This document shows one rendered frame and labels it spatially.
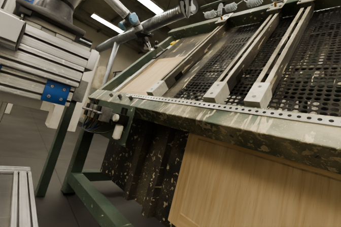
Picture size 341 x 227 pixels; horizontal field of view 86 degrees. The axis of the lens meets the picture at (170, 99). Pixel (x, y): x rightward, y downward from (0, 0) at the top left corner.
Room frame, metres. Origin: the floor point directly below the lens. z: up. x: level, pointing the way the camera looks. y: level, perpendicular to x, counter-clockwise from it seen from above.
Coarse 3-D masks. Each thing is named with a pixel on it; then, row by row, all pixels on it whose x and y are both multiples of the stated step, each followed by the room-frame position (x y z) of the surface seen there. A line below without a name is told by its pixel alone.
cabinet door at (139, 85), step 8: (184, 56) 1.48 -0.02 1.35; (152, 64) 1.67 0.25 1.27; (160, 64) 1.58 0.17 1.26; (168, 64) 1.49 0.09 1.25; (144, 72) 1.59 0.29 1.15; (152, 72) 1.51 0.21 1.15; (160, 72) 1.43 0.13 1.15; (136, 80) 1.53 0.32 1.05; (144, 80) 1.46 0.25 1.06; (152, 80) 1.38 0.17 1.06; (128, 88) 1.47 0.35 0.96; (136, 88) 1.40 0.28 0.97; (144, 88) 1.33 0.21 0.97
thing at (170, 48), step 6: (180, 42) 1.86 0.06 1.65; (168, 48) 1.78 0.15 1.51; (174, 48) 1.82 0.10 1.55; (162, 54) 1.73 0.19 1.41; (156, 60) 1.70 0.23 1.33; (144, 66) 1.65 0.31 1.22; (138, 72) 1.59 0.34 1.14; (132, 78) 1.56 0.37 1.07; (126, 84) 1.53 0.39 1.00; (114, 90) 1.50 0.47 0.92
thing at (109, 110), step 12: (84, 108) 1.31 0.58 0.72; (96, 108) 1.23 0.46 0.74; (108, 108) 1.16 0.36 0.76; (120, 108) 1.21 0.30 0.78; (132, 108) 1.11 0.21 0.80; (96, 120) 1.41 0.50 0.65; (108, 120) 1.17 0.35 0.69; (120, 120) 1.06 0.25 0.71; (96, 132) 1.14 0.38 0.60; (108, 132) 1.12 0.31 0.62; (120, 132) 1.09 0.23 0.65; (120, 144) 1.12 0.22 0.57
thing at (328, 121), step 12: (132, 96) 1.21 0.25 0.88; (144, 96) 1.13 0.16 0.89; (216, 108) 0.75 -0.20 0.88; (228, 108) 0.72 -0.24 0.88; (240, 108) 0.69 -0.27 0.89; (252, 108) 0.67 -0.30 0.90; (300, 120) 0.55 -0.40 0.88; (312, 120) 0.53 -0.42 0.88; (324, 120) 0.51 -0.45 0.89; (336, 120) 0.50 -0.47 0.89
